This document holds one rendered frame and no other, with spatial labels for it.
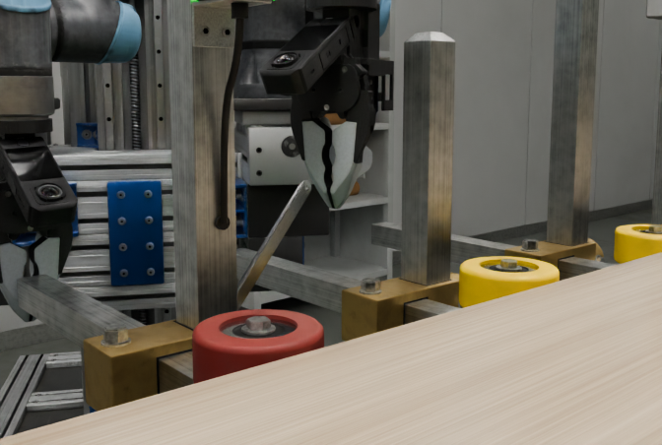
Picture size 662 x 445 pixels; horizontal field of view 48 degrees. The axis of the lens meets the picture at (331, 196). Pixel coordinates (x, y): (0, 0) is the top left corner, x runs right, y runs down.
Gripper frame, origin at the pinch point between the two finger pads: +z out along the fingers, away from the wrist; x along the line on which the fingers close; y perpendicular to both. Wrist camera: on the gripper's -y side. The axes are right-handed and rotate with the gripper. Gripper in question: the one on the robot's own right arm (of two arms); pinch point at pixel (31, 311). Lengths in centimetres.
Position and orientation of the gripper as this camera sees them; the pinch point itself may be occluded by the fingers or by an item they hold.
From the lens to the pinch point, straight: 85.3
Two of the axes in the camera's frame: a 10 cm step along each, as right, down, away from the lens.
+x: -7.6, 0.9, -6.4
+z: -0.2, 9.9, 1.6
